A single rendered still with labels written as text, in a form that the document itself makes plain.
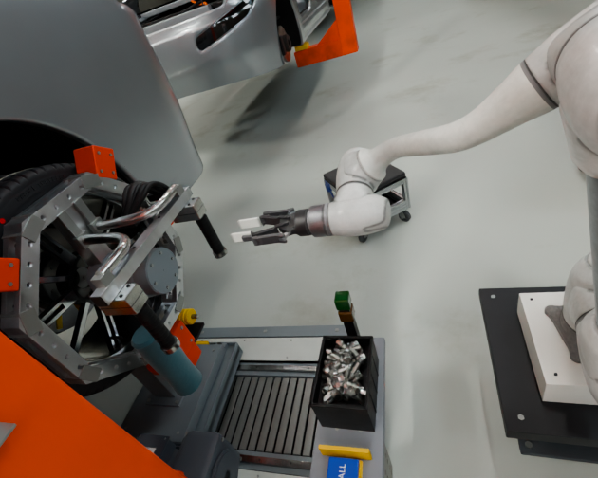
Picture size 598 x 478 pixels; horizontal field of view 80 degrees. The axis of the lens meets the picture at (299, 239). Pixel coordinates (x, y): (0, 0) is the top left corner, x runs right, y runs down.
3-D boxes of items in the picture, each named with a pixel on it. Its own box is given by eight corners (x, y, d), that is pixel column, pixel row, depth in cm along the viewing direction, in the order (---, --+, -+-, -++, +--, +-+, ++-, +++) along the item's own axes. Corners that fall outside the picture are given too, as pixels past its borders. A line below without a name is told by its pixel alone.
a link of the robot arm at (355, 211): (335, 247, 97) (338, 210, 104) (394, 241, 92) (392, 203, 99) (325, 221, 89) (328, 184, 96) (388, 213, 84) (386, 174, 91)
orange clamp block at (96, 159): (98, 183, 105) (93, 153, 105) (119, 179, 103) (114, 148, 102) (77, 182, 99) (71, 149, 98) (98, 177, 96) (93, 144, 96)
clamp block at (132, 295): (118, 299, 83) (104, 283, 80) (149, 297, 80) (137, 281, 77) (105, 316, 79) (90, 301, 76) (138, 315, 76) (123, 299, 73)
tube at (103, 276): (90, 242, 93) (63, 209, 87) (150, 234, 86) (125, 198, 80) (41, 293, 80) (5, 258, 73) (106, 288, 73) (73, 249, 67)
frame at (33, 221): (188, 274, 139) (104, 147, 107) (202, 273, 137) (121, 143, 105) (105, 414, 98) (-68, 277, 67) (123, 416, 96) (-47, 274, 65)
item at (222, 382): (179, 352, 177) (169, 340, 171) (244, 353, 165) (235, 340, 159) (122, 464, 139) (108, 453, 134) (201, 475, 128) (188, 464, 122)
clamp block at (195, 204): (181, 213, 108) (173, 199, 105) (207, 210, 105) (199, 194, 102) (174, 224, 105) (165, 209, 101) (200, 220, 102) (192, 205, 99)
